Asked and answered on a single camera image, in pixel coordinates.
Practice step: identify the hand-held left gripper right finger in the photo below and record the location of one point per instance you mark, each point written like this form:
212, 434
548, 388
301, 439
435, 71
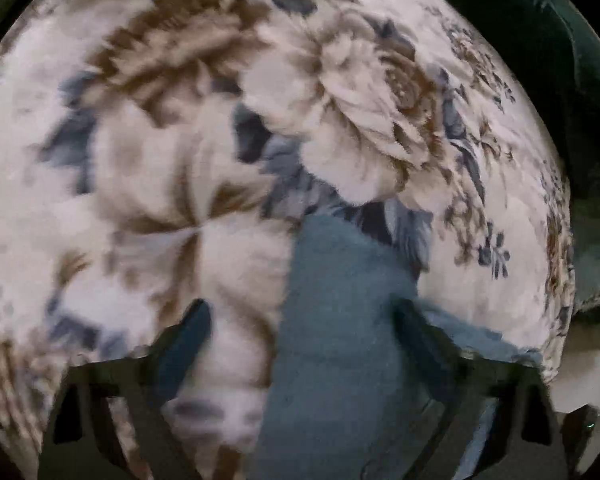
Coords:
422, 350

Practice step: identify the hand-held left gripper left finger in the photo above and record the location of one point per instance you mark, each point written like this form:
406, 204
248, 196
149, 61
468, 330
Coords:
180, 355

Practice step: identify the blue denim pants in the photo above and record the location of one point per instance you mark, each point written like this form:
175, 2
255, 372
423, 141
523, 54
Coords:
335, 360

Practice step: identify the patterned pillow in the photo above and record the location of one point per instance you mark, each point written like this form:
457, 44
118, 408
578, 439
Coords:
597, 265

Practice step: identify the floral bed quilt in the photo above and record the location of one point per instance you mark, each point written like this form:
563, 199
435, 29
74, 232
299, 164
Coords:
230, 135

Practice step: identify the dark green plush blanket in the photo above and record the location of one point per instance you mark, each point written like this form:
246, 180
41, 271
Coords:
545, 50

